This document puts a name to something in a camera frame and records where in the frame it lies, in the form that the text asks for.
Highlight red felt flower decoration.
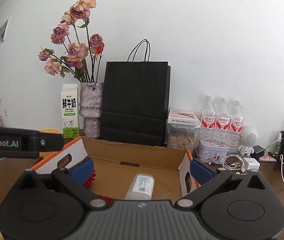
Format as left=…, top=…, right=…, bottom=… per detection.
left=82, top=171, right=114, bottom=205

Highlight cotton swab plastic container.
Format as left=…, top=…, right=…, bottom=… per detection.
left=125, top=174, right=154, bottom=200

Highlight decorated tin box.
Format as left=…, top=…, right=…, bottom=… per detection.
left=196, top=139, right=229, bottom=164

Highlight white earphones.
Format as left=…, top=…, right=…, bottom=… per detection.
left=221, top=154, right=247, bottom=174

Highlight red cardboard box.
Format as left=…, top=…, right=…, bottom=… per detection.
left=33, top=137, right=200, bottom=202

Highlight yellow ceramic mug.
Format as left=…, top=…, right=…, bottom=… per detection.
left=39, top=128, right=60, bottom=159

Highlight left water bottle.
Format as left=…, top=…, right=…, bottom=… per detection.
left=199, top=95, right=216, bottom=140

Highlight water bottle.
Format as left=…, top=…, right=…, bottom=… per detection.
left=214, top=98, right=230, bottom=142
left=199, top=95, right=216, bottom=140
left=226, top=100, right=245, bottom=154

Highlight right water bottle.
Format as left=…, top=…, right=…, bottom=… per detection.
left=226, top=100, right=245, bottom=154

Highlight white charger block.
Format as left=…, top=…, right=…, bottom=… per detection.
left=242, top=158, right=260, bottom=170

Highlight clear seed storage container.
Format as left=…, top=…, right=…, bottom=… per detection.
left=167, top=109, right=201, bottom=152

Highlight white robot figurine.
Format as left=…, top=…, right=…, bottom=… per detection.
left=238, top=126, right=259, bottom=156

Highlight middle water bottle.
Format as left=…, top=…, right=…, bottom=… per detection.
left=214, top=98, right=230, bottom=142

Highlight black power adapter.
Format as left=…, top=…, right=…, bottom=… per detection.
left=250, top=145, right=265, bottom=160

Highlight purple ceramic vase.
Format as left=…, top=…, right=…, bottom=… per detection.
left=79, top=82, right=103, bottom=138

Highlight white milk carton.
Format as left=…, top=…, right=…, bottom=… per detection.
left=61, top=83, right=80, bottom=139

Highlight black paper bag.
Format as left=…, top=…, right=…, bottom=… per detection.
left=100, top=39, right=171, bottom=146

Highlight dried rose bouquet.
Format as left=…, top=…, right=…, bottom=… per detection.
left=37, top=0, right=105, bottom=83

